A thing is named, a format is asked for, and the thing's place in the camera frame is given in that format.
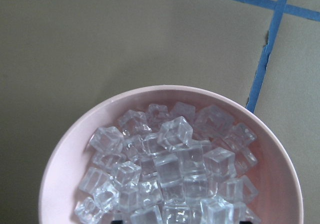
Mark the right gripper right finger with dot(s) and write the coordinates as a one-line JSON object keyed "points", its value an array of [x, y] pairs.
{"points": [[245, 222]]}

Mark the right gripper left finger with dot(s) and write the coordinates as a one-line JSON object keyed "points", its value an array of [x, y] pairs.
{"points": [[117, 222]]}

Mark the clear ice cubes pile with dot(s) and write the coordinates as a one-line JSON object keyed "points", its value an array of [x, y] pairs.
{"points": [[170, 166]]}

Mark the pink bowl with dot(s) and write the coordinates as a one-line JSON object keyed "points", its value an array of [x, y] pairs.
{"points": [[280, 198]]}

